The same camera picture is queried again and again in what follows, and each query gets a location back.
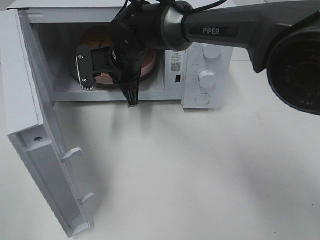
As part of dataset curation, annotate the white microwave oven body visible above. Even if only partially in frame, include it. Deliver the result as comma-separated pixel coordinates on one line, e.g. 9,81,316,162
10,0,233,109

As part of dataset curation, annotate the pink round plate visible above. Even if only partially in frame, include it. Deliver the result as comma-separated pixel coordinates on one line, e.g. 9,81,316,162
95,49,158,90

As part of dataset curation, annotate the round white door button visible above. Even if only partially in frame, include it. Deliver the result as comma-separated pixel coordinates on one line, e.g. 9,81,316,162
195,93,211,106

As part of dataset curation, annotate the upper white power knob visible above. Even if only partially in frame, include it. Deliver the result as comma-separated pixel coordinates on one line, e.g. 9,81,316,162
202,44,222,60

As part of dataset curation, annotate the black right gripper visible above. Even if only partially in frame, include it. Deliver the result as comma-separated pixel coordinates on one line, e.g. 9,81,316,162
108,4,148,108

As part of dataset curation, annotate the burger with lettuce and tomato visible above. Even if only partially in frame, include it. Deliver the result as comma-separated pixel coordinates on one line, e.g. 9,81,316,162
80,25,112,50

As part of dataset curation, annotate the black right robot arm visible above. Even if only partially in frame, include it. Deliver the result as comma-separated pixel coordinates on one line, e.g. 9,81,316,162
109,0,320,115

